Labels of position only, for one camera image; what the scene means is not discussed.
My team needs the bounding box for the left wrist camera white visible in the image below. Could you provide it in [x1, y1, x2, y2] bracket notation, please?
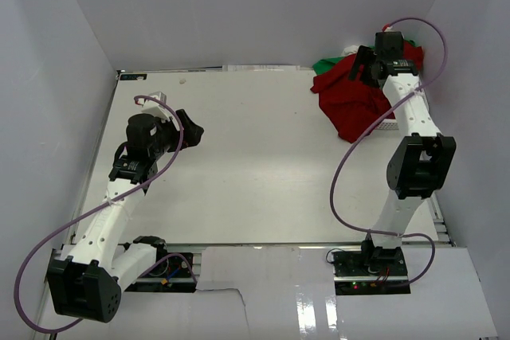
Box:
[140, 92, 172, 122]

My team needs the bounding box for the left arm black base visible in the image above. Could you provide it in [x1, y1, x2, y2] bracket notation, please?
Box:
[127, 256, 196, 293]

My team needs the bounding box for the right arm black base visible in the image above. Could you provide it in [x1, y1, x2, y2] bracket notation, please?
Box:
[325, 248, 411, 296]

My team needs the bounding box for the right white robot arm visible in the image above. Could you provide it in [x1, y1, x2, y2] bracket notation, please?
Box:
[349, 31, 457, 278]

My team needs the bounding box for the white t shirt in basket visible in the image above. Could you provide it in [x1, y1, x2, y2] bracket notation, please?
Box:
[341, 45, 359, 57]

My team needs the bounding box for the white plastic laundry basket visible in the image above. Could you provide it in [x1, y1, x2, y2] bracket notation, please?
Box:
[376, 119, 398, 131]

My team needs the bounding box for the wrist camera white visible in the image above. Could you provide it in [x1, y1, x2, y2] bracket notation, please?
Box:
[140, 92, 172, 122]
[382, 25, 399, 33]

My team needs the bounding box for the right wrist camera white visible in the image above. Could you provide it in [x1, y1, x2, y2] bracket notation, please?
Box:
[382, 25, 399, 33]

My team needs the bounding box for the black label sticker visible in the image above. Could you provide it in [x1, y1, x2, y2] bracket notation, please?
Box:
[119, 73, 147, 81]

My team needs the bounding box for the green t shirt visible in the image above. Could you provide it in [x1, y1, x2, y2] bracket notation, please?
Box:
[312, 39, 425, 75]

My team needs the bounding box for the red t shirt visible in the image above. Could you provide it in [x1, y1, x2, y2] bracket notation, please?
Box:
[310, 40, 426, 144]

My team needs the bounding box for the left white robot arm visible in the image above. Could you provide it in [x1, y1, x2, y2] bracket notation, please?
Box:
[46, 108, 204, 322]

